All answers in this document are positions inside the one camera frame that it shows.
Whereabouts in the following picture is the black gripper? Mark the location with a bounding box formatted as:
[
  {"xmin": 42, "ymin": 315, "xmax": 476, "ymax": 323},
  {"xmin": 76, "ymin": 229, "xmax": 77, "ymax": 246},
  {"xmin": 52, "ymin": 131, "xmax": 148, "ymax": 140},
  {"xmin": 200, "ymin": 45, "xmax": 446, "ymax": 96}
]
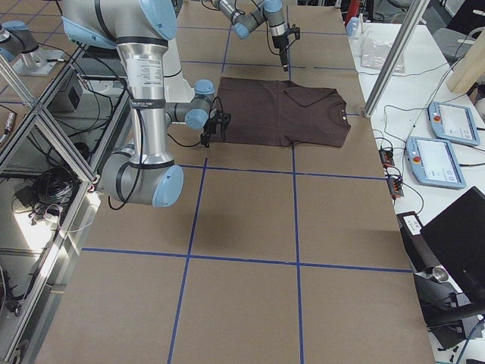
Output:
[
  {"xmin": 200, "ymin": 109, "xmax": 224, "ymax": 147},
  {"xmin": 271, "ymin": 34, "xmax": 289, "ymax": 71}
]

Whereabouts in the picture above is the brown t-shirt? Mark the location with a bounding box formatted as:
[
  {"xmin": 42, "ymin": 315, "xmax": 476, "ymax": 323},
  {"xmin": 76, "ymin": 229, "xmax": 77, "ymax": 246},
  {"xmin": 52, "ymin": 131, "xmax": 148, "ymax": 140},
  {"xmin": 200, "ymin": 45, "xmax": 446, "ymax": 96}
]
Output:
[{"xmin": 211, "ymin": 77, "xmax": 351, "ymax": 147}]

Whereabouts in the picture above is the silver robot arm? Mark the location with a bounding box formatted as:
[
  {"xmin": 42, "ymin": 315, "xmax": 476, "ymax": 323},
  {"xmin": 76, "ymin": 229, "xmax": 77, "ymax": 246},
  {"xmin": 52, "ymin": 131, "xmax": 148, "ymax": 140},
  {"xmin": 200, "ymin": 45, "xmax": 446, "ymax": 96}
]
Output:
[
  {"xmin": 62, "ymin": 1, "xmax": 214, "ymax": 207},
  {"xmin": 211, "ymin": 0, "xmax": 290, "ymax": 72}
]

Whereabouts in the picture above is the blue spray bottle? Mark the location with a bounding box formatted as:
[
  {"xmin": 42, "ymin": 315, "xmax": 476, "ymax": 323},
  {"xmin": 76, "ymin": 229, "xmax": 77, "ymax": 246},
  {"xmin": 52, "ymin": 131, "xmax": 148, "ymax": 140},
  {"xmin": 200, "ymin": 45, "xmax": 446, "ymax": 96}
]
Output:
[{"xmin": 346, "ymin": 17, "xmax": 360, "ymax": 39}]

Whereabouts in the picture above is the clear plastic tray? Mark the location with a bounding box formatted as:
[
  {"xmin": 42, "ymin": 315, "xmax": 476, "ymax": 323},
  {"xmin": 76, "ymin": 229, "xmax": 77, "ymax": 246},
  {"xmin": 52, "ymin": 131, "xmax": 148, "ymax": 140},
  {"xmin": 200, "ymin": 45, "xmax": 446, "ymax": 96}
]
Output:
[{"xmin": 361, "ymin": 38, "xmax": 393, "ymax": 70}]

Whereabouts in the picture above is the upper orange electronics board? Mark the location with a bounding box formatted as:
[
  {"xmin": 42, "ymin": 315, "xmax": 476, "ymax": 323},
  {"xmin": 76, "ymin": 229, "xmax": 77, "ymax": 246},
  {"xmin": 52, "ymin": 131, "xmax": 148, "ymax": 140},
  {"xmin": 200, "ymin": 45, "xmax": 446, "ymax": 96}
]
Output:
[{"xmin": 378, "ymin": 149, "xmax": 395, "ymax": 168}]

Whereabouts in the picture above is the orange electronics board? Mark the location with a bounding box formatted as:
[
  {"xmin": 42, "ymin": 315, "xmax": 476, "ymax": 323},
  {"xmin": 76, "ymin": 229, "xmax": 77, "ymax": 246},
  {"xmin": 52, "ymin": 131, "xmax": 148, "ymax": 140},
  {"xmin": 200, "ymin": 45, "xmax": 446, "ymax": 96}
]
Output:
[
  {"xmin": 386, "ymin": 176, "xmax": 404, "ymax": 199},
  {"xmin": 378, "ymin": 149, "xmax": 395, "ymax": 168}
]

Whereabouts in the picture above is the lower orange electronics board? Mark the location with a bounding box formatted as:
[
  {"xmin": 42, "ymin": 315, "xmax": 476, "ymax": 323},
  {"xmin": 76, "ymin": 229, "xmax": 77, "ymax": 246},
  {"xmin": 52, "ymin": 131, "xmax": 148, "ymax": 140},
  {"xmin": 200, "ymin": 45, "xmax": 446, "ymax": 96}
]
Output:
[{"xmin": 386, "ymin": 176, "xmax": 404, "ymax": 199}]

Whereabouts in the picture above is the upper blue teach pendant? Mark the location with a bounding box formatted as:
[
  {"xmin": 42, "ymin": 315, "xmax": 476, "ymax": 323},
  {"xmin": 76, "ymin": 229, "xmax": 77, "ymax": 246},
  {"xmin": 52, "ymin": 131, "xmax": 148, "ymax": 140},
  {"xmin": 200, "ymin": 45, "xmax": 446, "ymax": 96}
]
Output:
[{"xmin": 427, "ymin": 102, "xmax": 480, "ymax": 146}]

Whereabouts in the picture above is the blue teach pendant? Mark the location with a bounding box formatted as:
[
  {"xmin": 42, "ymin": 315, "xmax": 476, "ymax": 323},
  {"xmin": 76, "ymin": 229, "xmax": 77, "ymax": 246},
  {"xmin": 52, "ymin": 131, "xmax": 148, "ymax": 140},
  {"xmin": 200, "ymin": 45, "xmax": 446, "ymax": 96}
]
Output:
[
  {"xmin": 427, "ymin": 102, "xmax": 480, "ymax": 146},
  {"xmin": 405, "ymin": 136, "xmax": 466, "ymax": 190}
]

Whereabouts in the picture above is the lower blue teach pendant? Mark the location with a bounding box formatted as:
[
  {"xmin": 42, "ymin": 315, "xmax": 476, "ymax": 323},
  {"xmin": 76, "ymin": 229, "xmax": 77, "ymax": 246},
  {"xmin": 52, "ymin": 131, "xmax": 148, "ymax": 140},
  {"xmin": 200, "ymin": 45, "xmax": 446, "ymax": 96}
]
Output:
[{"xmin": 405, "ymin": 136, "xmax": 466, "ymax": 190}]

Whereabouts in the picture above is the wooden beam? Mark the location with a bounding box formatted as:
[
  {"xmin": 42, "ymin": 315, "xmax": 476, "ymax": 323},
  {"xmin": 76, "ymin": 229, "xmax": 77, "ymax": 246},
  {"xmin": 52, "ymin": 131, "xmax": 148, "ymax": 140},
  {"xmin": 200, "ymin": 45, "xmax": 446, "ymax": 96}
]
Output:
[{"xmin": 446, "ymin": 27, "xmax": 484, "ymax": 93}]

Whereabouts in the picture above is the black box with white label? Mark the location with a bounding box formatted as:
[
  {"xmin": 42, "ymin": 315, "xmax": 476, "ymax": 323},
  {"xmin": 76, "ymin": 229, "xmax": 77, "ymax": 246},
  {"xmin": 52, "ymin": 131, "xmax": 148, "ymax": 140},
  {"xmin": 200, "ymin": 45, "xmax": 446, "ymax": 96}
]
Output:
[{"xmin": 396, "ymin": 212, "xmax": 440, "ymax": 273}]

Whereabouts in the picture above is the black laptop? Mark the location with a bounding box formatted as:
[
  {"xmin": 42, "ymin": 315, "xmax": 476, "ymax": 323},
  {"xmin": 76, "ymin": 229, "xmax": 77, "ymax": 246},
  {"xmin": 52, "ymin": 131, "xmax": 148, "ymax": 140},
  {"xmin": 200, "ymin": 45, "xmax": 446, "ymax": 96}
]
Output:
[{"xmin": 421, "ymin": 187, "xmax": 484, "ymax": 302}]

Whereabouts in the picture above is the silver metal cup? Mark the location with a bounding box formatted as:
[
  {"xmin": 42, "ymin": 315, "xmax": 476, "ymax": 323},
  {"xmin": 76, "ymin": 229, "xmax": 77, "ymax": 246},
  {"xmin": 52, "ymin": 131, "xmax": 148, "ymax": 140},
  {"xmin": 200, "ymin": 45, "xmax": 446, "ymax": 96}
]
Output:
[{"xmin": 426, "ymin": 265, "xmax": 449, "ymax": 284}]

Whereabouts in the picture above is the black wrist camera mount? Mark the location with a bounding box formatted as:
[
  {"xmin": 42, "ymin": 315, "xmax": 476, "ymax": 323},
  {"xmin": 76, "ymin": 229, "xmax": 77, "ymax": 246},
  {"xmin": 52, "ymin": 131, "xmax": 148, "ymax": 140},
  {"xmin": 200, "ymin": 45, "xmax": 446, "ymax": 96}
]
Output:
[
  {"xmin": 214, "ymin": 110, "xmax": 232, "ymax": 134},
  {"xmin": 286, "ymin": 24, "xmax": 301, "ymax": 40}
]

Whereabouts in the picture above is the white pedestal column base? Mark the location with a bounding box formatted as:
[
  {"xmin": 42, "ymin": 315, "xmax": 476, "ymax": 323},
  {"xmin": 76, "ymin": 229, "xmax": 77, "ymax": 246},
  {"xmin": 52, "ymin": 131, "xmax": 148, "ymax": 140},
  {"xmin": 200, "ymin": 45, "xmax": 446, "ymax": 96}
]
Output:
[{"xmin": 162, "ymin": 0, "xmax": 192, "ymax": 102}]

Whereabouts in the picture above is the aluminium side frame rail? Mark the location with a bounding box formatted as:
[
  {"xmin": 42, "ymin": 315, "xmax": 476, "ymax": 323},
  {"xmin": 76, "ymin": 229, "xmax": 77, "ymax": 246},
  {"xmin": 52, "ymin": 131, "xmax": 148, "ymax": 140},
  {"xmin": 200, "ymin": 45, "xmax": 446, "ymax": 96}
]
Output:
[{"xmin": 1, "ymin": 45, "xmax": 128, "ymax": 363}]

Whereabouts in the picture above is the aluminium frame post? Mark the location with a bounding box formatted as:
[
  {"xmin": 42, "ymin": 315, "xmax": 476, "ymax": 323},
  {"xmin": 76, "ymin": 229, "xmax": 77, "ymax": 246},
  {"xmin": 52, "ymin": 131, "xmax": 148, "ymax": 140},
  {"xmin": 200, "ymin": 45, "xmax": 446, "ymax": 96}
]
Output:
[{"xmin": 363, "ymin": 0, "xmax": 430, "ymax": 118}]

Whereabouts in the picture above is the black stand bracket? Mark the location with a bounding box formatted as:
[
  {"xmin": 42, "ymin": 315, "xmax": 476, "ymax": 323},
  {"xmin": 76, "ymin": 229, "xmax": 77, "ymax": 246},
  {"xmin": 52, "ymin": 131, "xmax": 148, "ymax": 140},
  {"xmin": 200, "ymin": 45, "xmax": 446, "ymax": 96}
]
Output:
[{"xmin": 414, "ymin": 275, "xmax": 484, "ymax": 349}]

